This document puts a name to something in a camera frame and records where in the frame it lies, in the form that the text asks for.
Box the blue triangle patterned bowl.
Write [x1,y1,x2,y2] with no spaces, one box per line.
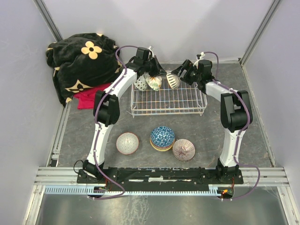
[150,126,175,148]

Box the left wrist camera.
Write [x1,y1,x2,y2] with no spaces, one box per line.
[148,46,155,60]

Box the red cloth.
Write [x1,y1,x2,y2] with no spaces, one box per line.
[74,83,111,110]

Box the black floral fleece blanket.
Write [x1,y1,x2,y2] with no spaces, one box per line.
[45,33,123,105]

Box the purple striped bowl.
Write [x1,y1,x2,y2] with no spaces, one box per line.
[172,139,195,162]

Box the red patterned bowl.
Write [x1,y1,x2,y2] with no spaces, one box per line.
[134,76,147,91]

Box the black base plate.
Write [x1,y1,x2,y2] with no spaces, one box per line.
[77,167,244,192]

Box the white wire dish rack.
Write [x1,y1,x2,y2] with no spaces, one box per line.
[130,76,207,116]

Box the multicolour bowl under blue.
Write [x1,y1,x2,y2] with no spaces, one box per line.
[150,140,175,152]

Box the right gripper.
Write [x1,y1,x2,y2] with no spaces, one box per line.
[170,60,200,86]

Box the aluminium frame rail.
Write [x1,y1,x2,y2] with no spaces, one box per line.
[34,167,289,196]

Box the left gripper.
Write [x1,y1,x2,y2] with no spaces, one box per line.
[144,56,168,78]

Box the grey geometric patterned bowl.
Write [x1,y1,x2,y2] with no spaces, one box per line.
[116,132,139,155]

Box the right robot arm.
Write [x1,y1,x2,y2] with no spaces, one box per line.
[171,60,253,183]

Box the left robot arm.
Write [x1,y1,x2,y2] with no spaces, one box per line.
[82,47,165,183]

